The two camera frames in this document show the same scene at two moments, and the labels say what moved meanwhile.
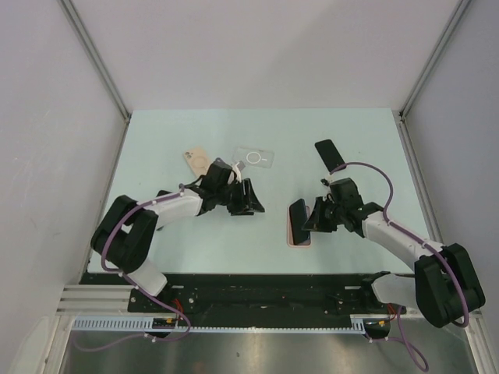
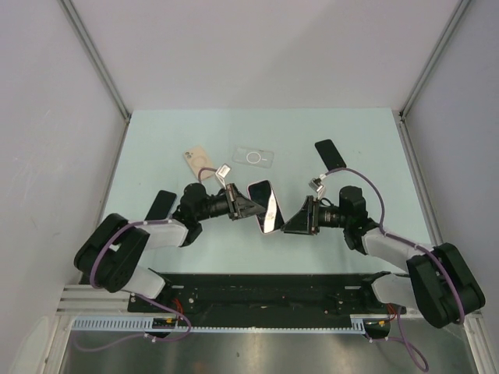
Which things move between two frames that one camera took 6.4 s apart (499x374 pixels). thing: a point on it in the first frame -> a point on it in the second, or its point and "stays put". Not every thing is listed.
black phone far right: [330, 154] stays put
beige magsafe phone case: [198, 160] stays put
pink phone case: [290, 238] -> [262, 192]
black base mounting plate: [316, 294] stays put
